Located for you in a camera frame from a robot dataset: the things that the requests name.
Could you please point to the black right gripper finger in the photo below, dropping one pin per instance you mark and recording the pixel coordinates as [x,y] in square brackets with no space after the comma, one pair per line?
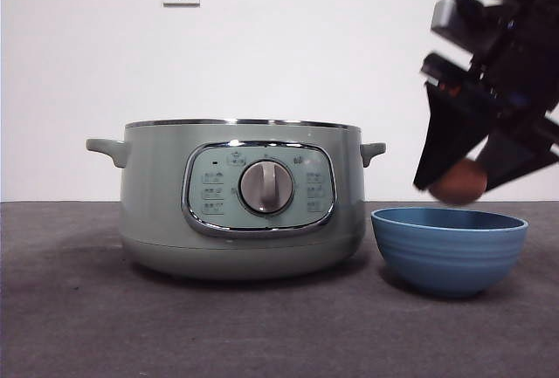
[445,133]
[515,164]

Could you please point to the brown egg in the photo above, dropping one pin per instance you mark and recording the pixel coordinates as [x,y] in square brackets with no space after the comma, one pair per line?
[458,186]

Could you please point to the blue ribbed bowl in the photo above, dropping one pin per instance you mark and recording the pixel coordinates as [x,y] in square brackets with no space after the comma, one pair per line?
[450,260]

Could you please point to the pale green electric steamer pot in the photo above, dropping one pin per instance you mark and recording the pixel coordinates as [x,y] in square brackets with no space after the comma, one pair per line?
[153,199]

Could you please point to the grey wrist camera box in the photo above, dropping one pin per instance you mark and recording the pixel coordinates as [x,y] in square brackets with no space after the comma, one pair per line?
[454,20]

